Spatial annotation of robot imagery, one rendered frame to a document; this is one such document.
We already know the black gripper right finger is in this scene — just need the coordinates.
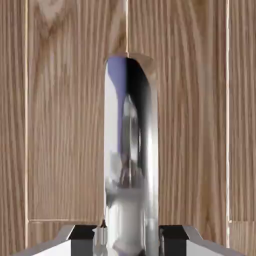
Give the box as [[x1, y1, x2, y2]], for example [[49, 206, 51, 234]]
[[158, 224, 243, 256]]

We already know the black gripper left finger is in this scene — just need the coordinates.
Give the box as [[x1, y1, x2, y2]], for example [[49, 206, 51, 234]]
[[11, 224, 108, 256]]

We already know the curved silver metal handle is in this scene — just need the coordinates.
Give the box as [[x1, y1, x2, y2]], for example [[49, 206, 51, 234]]
[[103, 52, 160, 256]]

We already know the light wood drawer front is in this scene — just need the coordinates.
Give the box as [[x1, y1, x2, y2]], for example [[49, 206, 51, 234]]
[[25, 0, 230, 249]]

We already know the light wood cabinet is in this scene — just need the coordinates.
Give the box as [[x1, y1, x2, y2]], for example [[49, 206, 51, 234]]
[[0, 0, 256, 256]]

